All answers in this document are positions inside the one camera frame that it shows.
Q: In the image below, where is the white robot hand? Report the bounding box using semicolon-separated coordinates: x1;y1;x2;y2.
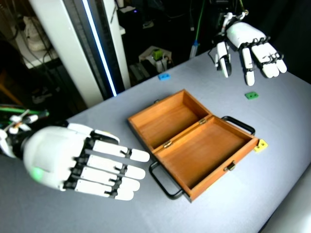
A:
215;22;288;86
22;122;151;201

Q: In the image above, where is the wooden box with black handles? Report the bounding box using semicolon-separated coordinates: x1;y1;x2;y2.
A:
127;89;260;203

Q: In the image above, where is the white column with blue light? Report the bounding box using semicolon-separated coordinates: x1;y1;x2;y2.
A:
29;0;132;107

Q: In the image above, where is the small yellow block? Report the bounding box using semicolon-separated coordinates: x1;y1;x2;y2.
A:
254;139;269;153

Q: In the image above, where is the white object on shelf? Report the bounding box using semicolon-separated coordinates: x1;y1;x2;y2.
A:
23;16;52;52

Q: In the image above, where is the grey table cloth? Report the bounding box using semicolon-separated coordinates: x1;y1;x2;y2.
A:
0;50;311;233

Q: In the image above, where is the green cable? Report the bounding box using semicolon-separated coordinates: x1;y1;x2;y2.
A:
193;0;207;46

